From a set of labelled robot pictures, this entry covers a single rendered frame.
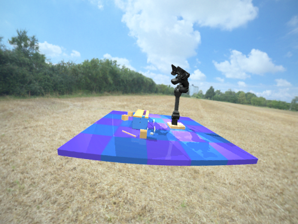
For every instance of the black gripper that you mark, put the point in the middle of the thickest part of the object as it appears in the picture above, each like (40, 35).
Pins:
(182, 74)

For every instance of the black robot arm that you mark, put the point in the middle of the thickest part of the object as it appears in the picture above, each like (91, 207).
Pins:
(181, 88)

